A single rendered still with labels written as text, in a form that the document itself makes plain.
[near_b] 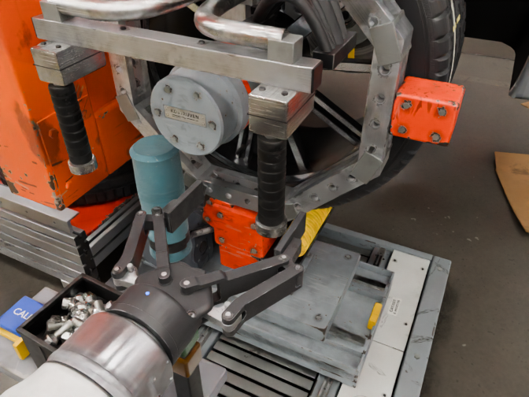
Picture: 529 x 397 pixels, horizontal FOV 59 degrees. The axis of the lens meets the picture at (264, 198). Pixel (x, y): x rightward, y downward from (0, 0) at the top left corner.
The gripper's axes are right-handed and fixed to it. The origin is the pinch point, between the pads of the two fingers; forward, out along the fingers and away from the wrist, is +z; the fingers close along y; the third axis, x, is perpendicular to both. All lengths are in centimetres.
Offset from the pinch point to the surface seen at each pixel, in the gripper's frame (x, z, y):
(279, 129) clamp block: 8.2, 5.7, 1.6
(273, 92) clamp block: 11.8, 7.3, 0.1
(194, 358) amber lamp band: -23.7, -7.0, -5.0
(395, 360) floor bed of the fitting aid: -75, 43, 20
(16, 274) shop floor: -83, 25, -104
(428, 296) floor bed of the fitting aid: -75, 69, 24
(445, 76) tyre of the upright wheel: 5.3, 37.2, 15.6
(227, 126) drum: 1.2, 14.7, -10.6
